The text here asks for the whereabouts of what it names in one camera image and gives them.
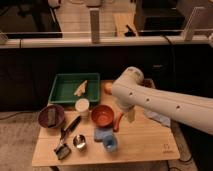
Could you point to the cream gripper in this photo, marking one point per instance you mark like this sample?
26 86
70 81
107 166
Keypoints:
131 115

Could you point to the small metal cup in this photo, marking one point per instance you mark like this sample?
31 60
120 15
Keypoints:
79 141

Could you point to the light blue cloth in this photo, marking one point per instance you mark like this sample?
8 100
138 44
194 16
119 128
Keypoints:
163 120

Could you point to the cream wedge piece in tray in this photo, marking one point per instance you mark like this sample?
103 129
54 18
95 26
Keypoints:
81 89

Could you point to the green plastic tray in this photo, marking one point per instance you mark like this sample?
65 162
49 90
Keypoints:
65 85

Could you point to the black handled brush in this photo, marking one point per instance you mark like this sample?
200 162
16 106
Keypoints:
63 150

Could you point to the white plastic cup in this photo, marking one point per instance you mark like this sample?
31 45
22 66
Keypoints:
82 107

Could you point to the orange bowl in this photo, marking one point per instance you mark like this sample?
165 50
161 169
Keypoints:
102 115

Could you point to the white horizontal rail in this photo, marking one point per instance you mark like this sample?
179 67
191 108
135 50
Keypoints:
107 41

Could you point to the blue plastic cup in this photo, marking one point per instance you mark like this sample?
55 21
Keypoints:
110 143

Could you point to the white angled post right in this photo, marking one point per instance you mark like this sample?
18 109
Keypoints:
192 23

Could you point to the grey sponge block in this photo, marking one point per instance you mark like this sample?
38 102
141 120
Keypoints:
51 117

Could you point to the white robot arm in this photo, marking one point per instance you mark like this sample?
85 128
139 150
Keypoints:
190 110

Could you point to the blue cloth piece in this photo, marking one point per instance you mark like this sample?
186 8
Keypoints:
101 133

